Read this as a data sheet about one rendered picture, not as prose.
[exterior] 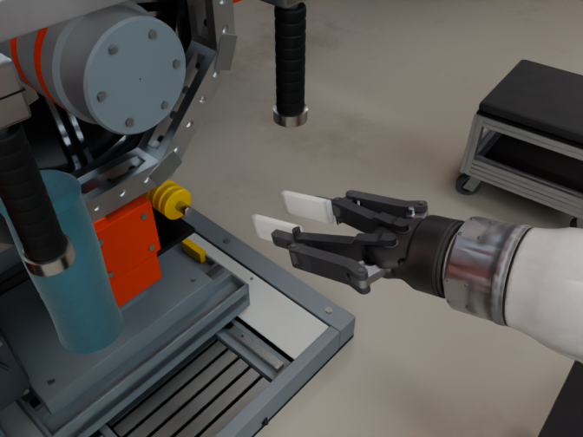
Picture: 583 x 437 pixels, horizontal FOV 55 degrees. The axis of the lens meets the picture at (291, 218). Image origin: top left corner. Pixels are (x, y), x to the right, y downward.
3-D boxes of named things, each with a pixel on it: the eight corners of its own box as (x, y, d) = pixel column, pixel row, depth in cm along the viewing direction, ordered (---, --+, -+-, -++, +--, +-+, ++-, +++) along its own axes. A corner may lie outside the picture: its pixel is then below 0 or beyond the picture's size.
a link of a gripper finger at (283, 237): (315, 249, 60) (298, 265, 58) (278, 238, 63) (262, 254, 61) (312, 238, 59) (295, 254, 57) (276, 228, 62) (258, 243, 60)
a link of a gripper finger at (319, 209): (327, 203, 63) (330, 199, 63) (279, 192, 67) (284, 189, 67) (331, 225, 64) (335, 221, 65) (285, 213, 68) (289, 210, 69)
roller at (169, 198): (106, 151, 113) (100, 127, 109) (203, 216, 98) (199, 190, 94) (81, 163, 110) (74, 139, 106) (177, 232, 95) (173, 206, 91)
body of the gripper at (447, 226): (476, 204, 52) (389, 187, 58) (435, 255, 47) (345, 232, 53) (479, 265, 56) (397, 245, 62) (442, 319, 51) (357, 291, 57)
